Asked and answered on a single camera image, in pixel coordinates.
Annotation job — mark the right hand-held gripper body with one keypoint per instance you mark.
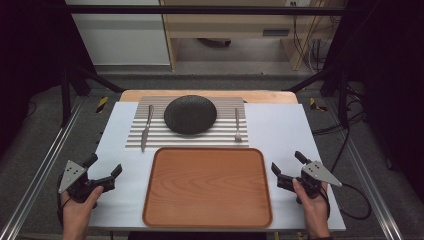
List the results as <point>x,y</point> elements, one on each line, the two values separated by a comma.
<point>315,181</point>

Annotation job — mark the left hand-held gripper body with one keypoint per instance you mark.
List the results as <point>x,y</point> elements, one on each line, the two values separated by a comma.
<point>75,181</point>

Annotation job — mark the silver table knife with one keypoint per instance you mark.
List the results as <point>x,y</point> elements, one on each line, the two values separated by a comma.
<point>146,128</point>

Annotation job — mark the silver fork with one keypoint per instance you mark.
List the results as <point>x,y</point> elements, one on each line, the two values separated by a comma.
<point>237,125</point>

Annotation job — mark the brown wooden tray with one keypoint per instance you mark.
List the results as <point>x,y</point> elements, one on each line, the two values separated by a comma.
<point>206,190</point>

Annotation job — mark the black textured plate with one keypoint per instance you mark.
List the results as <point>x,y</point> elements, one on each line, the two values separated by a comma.
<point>190,115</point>

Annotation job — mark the person's right hand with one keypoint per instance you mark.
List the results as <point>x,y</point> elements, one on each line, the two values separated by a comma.
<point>316,215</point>

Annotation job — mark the person's left hand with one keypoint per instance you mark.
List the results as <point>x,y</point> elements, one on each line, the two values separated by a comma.
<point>77,215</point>

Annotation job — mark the white board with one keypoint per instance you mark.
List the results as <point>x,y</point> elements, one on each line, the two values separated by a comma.
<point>283,133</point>

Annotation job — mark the yellow black floor tape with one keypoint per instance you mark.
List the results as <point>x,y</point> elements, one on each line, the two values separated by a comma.
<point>102,104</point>
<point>315,105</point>

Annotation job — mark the black metal stand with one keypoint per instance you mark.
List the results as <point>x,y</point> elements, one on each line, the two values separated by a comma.
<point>66,100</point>
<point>343,100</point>

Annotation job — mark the grey striped placemat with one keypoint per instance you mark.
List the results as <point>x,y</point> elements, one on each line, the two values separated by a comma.
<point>200,140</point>

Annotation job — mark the black curtain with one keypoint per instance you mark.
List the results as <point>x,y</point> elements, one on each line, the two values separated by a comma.
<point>393,83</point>
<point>30,50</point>

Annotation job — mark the white cabinet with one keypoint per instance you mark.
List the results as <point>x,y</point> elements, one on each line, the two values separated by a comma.
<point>123,40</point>

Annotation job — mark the dark chair base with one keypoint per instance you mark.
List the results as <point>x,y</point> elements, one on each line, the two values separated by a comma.
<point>215,42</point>

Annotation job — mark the light wooden desk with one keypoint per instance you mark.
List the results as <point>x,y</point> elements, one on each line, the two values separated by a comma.
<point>226,28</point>

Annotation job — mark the aluminium rail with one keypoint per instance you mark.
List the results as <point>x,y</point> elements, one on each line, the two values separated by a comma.
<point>370,186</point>
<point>40,180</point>

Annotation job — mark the black horizontal frame bar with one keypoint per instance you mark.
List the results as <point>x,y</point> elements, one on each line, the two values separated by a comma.
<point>200,10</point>

